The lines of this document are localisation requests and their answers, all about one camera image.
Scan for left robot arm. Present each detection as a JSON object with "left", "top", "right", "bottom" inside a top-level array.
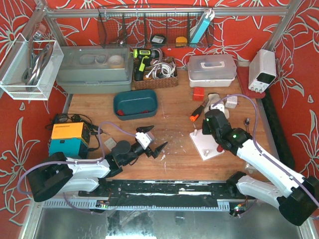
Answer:
[{"left": 26, "top": 125, "right": 167, "bottom": 202}]

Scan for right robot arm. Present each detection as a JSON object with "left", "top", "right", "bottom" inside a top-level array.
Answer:
[{"left": 202, "top": 109, "right": 319, "bottom": 226}]

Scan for orange black screwdriver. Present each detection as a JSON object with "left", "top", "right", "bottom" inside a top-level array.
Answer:
[{"left": 189, "top": 100, "right": 208, "bottom": 122}]

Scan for white cotton work glove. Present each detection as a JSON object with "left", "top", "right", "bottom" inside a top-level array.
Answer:
[{"left": 204, "top": 93, "right": 229, "bottom": 119}]

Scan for teal plastic tray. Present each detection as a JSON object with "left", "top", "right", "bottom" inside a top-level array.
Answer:
[{"left": 113, "top": 89, "right": 158, "bottom": 121}]

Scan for white cube power socket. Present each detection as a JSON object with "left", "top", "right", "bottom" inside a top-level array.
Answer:
[{"left": 224, "top": 95, "right": 238, "bottom": 109}]

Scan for orange cube power socket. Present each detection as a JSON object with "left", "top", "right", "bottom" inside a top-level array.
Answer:
[{"left": 192, "top": 87, "right": 205, "bottom": 102}]

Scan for white box with warning label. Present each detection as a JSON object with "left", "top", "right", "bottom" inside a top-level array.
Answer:
[{"left": 104, "top": 138, "right": 117, "bottom": 151}]

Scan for ratchet wrench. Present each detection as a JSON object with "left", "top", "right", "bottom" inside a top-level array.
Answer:
[{"left": 244, "top": 118, "right": 250, "bottom": 133}]

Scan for wicker basket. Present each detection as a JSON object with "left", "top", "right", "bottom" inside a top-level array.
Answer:
[{"left": 132, "top": 57, "right": 178, "bottom": 90}]

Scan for white plastic storage box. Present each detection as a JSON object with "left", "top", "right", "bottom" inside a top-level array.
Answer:
[{"left": 187, "top": 54, "right": 237, "bottom": 88}]

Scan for red tray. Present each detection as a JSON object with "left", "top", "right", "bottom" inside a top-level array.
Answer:
[{"left": 237, "top": 66, "right": 266, "bottom": 99}]

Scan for orange teal device box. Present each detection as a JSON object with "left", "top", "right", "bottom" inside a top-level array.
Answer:
[{"left": 49, "top": 122, "right": 91, "bottom": 159}]

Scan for white power supply unit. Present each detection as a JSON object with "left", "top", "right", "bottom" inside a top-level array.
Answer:
[{"left": 248, "top": 49, "right": 276, "bottom": 94}]

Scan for grey plastic storage box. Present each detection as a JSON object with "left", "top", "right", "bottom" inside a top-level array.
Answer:
[{"left": 56, "top": 46, "right": 134, "bottom": 94}]

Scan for yellow tape measure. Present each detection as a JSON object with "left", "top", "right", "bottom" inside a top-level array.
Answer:
[{"left": 175, "top": 36, "right": 188, "bottom": 47}]

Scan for black tape measure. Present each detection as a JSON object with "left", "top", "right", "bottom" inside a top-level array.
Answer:
[{"left": 150, "top": 34, "right": 166, "bottom": 48}]

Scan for blue white book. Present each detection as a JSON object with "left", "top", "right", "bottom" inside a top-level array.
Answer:
[{"left": 189, "top": 8, "right": 215, "bottom": 47}]

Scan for clear acrylic box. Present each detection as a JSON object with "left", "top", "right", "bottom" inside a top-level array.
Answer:
[{"left": 0, "top": 34, "right": 64, "bottom": 101}]

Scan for white peg base plate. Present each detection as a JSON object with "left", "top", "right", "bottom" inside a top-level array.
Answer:
[{"left": 189, "top": 129, "right": 225, "bottom": 161}]

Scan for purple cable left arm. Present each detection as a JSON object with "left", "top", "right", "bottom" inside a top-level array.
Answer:
[{"left": 16, "top": 121, "right": 138, "bottom": 215}]

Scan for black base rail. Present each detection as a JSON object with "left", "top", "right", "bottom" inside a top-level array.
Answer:
[{"left": 78, "top": 179, "right": 246, "bottom": 208}]

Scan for white coiled cable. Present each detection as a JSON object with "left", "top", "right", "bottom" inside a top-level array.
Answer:
[{"left": 147, "top": 62, "right": 176, "bottom": 80}]

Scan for green yellow cordless drill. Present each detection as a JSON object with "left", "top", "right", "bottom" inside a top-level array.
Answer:
[{"left": 133, "top": 48, "right": 162, "bottom": 81}]

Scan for black wire basket shelf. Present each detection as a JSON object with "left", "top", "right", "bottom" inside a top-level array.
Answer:
[{"left": 98, "top": 4, "right": 214, "bottom": 48}]

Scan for grey cables in acrylic box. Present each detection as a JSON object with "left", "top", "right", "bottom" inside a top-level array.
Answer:
[{"left": 21, "top": 37, "right": 53, "bottom": 92}]

